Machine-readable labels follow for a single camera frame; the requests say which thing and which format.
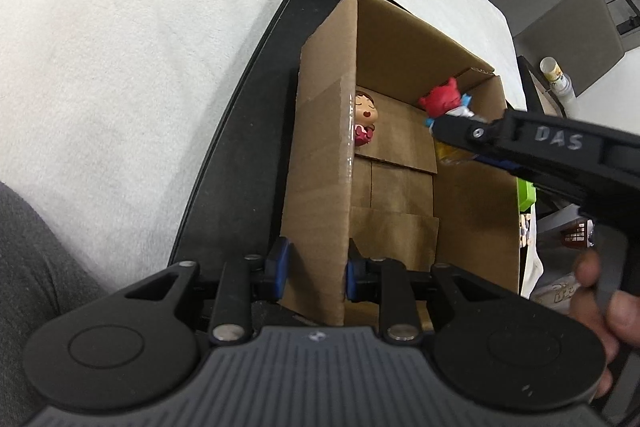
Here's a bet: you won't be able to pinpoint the red white toy house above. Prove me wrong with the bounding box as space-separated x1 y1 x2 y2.
561 218 596 251

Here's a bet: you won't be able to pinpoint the black tray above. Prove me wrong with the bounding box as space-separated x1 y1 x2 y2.
170 0 546 328

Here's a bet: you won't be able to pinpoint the white capped bottle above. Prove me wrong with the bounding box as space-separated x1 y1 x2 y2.
539 57 574 100

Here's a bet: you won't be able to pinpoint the red figure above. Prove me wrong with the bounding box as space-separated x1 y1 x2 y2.
419 77 476 166

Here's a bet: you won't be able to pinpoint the white blanket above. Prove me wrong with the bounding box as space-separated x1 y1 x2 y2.
0 0 518 303

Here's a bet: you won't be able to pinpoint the green cube with stars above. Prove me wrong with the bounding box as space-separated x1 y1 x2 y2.
517 179 539 212

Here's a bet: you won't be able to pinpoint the grey board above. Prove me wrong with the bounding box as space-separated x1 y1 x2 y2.
514 0 627 98

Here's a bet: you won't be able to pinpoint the person's right hand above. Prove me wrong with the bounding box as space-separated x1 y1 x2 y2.
569 251 640 404

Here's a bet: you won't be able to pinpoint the person's grey trouser leg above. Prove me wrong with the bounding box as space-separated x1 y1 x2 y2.
0 179 116 427

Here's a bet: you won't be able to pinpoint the sleeping face doll figure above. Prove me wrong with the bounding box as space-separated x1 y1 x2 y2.
354 89 379 148

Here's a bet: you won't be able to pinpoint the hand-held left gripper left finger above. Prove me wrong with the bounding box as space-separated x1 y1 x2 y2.
122 237 292 345

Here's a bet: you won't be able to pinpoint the brown cardboard box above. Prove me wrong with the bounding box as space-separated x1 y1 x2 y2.
279 0 523 328

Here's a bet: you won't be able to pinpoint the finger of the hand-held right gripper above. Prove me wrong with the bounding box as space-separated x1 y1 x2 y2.
471 149 532 184
431 113 507 152

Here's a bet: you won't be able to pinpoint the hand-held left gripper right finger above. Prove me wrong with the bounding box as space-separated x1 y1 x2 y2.
344 238 505 343

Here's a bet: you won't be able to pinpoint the small beige figures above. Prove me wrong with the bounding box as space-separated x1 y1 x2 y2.
519 212 534 249

